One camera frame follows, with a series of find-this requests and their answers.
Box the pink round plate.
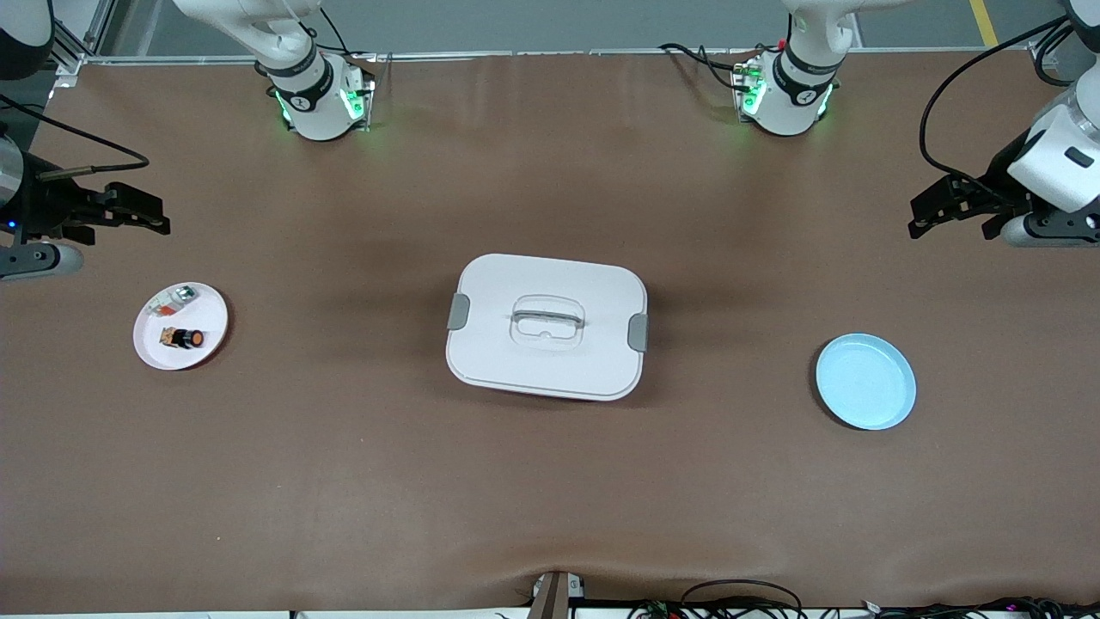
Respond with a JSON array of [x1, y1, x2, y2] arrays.
[[133, 282, 230, 372]]

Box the white storage box lid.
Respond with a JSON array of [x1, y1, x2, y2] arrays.
[[445, 254, 650, 402]]

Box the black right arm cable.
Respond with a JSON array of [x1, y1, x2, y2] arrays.
[[0, 95, 150, 178]]

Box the black looped cable bundle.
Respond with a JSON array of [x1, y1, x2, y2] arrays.
[[627, 580, 809, 619]]

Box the light blue round plate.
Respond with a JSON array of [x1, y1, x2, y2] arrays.
[[815, 334, 917, 431]]

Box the aluminium frame profile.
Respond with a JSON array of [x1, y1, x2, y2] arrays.
[[50, 0, 117, 80]]

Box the black left base cables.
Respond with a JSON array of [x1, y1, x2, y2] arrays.
[[660, 43, 753, 91]]

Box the black right base cable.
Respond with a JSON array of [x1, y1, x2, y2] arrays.
[[292, 9, 379, 65]]

